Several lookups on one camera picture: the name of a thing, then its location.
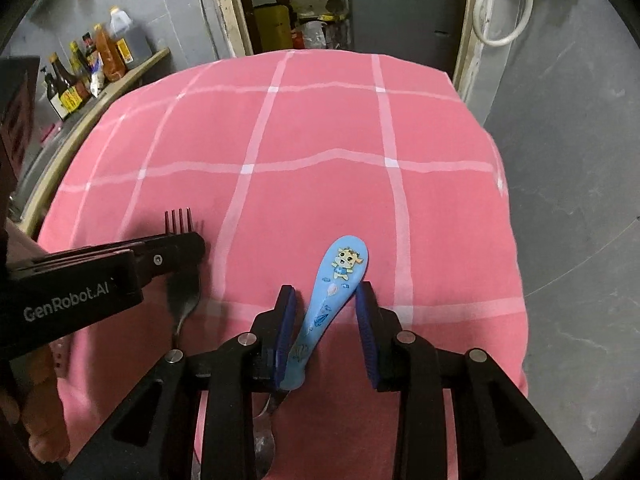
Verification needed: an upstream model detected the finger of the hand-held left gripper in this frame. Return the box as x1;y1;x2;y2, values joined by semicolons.
7;231;207;291

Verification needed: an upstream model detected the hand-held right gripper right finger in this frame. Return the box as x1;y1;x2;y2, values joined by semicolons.
356;282;583;480

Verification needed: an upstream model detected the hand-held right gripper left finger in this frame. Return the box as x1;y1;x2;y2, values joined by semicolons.
65;285;298;480

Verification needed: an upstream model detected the steel fork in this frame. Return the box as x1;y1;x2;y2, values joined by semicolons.
165;208;202;352

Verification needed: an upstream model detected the blue cartoon handle spoon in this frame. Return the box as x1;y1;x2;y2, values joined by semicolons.
252;236;370;480

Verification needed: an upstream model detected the person's left forearm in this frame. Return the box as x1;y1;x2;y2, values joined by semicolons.
0;345;72;464

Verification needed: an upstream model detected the person's left hand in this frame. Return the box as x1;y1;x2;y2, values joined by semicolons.
4;220;45;264

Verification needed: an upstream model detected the beige counter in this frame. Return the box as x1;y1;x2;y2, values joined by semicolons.
20;47;171;239

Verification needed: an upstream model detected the pink checked cloth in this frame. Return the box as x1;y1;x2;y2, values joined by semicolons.
37;50;530;480

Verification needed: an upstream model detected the yellow label dark bottle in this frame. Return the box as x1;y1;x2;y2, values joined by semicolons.
48;53;84;112

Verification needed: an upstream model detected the dark sauce bottle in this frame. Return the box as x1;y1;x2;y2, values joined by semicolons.
41;67;66;120

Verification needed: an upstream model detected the yellow cap sauce bottle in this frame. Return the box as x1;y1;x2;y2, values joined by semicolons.
69;41;92;99

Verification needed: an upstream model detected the orange sauce bottle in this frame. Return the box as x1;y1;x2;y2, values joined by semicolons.
93;23;126;82

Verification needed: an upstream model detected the large dark sauce jug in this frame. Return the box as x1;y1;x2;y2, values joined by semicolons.
109;6;153;72

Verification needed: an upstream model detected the red label dark bottle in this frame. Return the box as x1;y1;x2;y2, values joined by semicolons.
82;32;101;68

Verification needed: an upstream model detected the yellow container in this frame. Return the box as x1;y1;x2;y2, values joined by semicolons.
254;5;292;55

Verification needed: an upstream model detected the clear plastic bag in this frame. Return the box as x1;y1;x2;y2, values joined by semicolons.
299;20;332;52

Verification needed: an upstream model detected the grey cabinet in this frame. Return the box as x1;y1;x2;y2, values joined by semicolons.
349;0;469;61

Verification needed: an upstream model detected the pink watch strap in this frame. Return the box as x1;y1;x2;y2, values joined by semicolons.
54;335;71;379

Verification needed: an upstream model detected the wooden door post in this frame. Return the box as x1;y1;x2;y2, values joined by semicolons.
452;0;502;112
209;0;256;59

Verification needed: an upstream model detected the thick white cable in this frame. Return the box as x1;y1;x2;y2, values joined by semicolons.
474;0;535;47

